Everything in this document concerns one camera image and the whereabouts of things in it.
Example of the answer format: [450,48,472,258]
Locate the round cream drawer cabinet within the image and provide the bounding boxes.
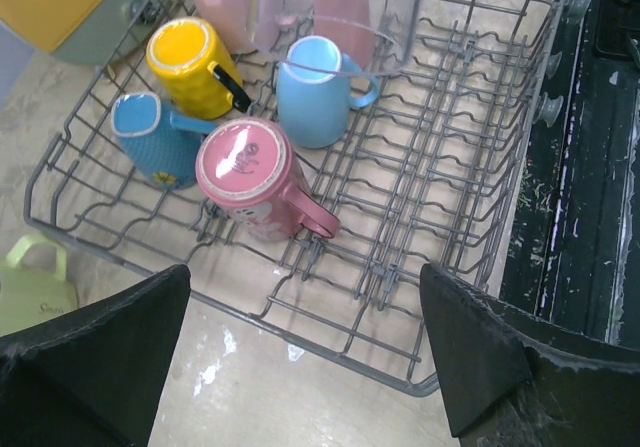
[1,0,161,65]

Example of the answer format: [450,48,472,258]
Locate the yellow mug black handle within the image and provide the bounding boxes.
[146,16,252,119]

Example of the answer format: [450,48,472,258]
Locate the dark blue textured mug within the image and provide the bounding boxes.
[111,91,217,190]

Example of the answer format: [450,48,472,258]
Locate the grey wire dish rack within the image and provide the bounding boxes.
[24,0,567,397]

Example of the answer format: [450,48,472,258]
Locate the pink floral mug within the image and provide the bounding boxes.
[195,117,340,242]

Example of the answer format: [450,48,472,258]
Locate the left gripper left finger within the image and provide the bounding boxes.
[1,264,191,446]

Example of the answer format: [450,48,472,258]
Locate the clear glass cup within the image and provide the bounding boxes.
[246,0,423,75]

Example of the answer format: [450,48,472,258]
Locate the salmon pink tumbler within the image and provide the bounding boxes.
[313,0,376,70]

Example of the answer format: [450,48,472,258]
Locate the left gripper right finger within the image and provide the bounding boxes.
[419,263,639,446]

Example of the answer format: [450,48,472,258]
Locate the lime green faceted mug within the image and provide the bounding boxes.
[1,233,79,336]

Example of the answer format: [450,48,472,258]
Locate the light blue mug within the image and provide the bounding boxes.
[276,35,380,149]

